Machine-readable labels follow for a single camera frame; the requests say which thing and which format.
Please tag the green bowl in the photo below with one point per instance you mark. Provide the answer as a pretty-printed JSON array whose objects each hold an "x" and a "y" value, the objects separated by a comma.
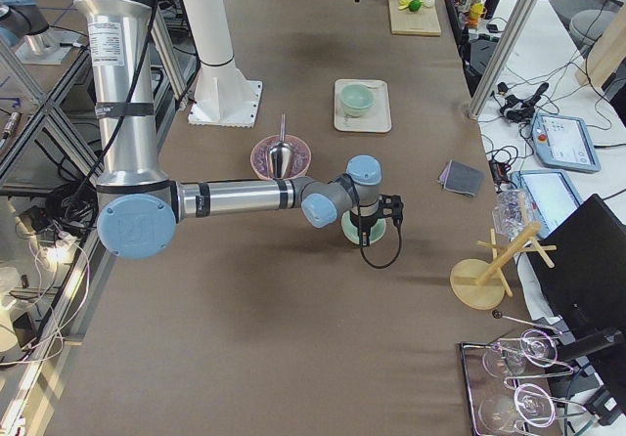
[
  {"x": 356, "y": 99},
  {"x": 365, "y": 235}
]

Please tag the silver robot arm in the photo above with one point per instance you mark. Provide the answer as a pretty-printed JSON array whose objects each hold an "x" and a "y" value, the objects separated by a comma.
[{"x": 139, "y": 205}]

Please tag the grey folded cloths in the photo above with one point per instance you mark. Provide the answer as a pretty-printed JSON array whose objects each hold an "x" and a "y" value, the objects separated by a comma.
[{"x": 461, "y": 179}]

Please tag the wooden cutting board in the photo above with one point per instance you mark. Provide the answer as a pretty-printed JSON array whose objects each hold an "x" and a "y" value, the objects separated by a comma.
[{"x": 423, "y": 22}]

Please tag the cream rectangular tray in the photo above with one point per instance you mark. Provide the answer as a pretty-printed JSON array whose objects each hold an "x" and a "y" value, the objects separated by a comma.
[{"x": 376, "y": 120}]

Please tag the pink bowl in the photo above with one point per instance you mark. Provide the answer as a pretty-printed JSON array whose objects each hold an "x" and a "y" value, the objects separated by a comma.
[{"x": 262, "y": 161}]

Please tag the green bowl on tray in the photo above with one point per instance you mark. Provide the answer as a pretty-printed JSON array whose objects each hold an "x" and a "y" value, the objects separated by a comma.
[{"x": 356, "y": 99}]

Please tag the wooden mug tree stand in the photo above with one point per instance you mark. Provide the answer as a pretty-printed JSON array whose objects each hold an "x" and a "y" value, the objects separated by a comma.
[{"x": 482, "y": 285}]

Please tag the clear plastic cup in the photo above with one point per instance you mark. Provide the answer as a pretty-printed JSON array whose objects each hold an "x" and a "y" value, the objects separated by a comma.
[{"x": 512, "y": 212}]

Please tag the yellow mug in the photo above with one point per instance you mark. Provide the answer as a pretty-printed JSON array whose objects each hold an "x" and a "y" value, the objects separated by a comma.
[{"x": 476, "y": 12}]

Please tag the metal scoop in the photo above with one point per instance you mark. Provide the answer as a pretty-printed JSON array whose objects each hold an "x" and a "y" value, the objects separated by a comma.
[{"x": 280, "y": 154}]

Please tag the near teach pendant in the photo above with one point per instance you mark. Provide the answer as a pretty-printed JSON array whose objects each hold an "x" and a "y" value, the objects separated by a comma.
[{"x": 553, "y": 196}]

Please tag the teach pendant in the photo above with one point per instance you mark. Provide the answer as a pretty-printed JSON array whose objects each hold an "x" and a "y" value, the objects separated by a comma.
[
  {"x": 553, "y": 196},
  {"x": 564, "y": 142}
]

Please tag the far teach pendant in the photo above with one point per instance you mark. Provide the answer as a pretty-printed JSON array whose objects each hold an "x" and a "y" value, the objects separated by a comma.
[{"x": 564, "y": 142}]

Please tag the upper wine glass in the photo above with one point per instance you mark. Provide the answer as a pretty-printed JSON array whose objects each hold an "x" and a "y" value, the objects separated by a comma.
[{"x": 510, "y": 357}]

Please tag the wine glass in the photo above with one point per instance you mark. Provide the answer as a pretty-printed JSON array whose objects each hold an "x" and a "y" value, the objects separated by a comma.
[
  {"x": 528, "y": 407},
  {"x": 510, "y": 357}
]

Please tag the black monitor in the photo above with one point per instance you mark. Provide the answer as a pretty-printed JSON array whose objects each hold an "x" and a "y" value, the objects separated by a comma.
[{"x": 586, "y": 287}]

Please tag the lower wine glass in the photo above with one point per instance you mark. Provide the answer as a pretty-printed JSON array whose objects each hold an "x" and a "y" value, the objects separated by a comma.
[{"x": 528, "y": 407}]

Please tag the aluminium frame post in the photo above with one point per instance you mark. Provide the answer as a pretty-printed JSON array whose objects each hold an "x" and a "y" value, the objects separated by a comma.
[{"x": 515, "y": 25}]

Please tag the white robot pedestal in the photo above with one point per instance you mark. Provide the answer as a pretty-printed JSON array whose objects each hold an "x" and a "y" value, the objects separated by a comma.
[{"x": 223, "y": 96}]

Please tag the wire glass rack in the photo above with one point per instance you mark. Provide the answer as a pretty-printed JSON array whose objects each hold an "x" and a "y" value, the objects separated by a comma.
[{"x": 506, "y": 383}]

